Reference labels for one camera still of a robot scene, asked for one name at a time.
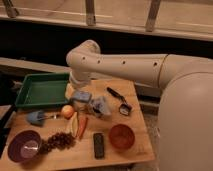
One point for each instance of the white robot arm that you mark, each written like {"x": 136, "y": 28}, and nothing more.
{"x": 185, "y": 115}

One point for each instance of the red bowl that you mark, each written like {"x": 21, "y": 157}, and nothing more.
{"x": 121, "y": 137}

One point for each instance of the black handled peeler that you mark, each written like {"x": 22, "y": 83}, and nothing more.
{"x": 124, "y": 108}

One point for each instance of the purple bowl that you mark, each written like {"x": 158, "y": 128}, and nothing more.
{"x": 24, "y": 146}

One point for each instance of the black rectangular remote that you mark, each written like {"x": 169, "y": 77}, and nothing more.
{"x": 98, "y": 140}

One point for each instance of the red yellow apple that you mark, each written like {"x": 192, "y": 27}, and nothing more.
{"x": 67, "y": 111}

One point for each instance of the orange carrot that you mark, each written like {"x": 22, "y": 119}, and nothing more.
{"x": 82, "y": 126}

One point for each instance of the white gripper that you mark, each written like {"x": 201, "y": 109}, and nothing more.
{"x": 78, "y": 80}

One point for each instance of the green plastic tray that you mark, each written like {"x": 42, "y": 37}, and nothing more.
{"x": 43, "y": 91}

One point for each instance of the dark grape bunch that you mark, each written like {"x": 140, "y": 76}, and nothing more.
{"x": 60, "y": 140}

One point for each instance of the blue handled utensil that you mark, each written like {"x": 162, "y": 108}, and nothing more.
{"x": 37, "y": 118}

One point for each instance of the crumpled blue white cloth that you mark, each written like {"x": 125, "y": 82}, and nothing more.
{"x": 99, "y": 107}

